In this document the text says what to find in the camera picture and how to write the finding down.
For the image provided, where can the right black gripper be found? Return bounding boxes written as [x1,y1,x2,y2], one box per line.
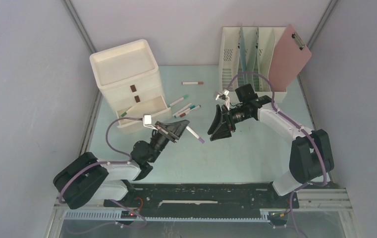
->
[208,104,252,141]

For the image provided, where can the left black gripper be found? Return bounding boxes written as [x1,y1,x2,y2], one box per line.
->
[148,120,189,163]

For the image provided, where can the white marker purple cap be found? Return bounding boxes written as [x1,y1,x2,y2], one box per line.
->
[186,126,205,144]

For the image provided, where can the white marker dark-green cap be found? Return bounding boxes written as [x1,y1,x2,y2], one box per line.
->
[119,107,131,118]

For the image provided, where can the cream three-drawer cabinet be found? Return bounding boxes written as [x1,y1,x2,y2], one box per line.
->
[90,39,172,134]

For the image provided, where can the blue clipboard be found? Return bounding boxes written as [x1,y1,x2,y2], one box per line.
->
[237,26,249,87]

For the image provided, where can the pink clipboard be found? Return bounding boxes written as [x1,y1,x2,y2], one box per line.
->
[269,24,312,92]

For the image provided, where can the green clipboard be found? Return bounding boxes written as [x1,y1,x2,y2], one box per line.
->
[258,27,276,80]

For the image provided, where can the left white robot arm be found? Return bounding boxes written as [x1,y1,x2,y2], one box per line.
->
[53,115,190,209]

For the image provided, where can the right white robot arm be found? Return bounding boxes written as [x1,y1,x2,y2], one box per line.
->
[208,84,334,207]

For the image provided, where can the white marker teal cap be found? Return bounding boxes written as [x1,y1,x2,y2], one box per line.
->
[172,105,195,118]

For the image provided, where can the white marker maroon cap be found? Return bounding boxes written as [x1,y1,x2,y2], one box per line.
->
[179,105,201,118]

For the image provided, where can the white marker green cap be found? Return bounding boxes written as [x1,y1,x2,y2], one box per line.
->
[168,94,189,107]

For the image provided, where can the white marker brown cap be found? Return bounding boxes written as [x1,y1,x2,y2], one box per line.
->
[181,81,204,85]

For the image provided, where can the cream file organizer rack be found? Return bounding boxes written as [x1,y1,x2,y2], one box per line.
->
[219,26,285,103]

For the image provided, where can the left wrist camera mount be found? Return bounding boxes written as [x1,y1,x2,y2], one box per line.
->
[142,114,156,130]

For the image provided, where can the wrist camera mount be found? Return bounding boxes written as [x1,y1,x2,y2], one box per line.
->
[215,89,230,111]
[142,114,156,130]

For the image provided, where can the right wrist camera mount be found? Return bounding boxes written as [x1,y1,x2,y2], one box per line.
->
[215,89,230,111]

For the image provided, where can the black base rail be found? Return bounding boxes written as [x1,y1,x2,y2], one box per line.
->
[119,183,299,221]

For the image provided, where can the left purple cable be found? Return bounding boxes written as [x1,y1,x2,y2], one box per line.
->
[57,117,148,228]

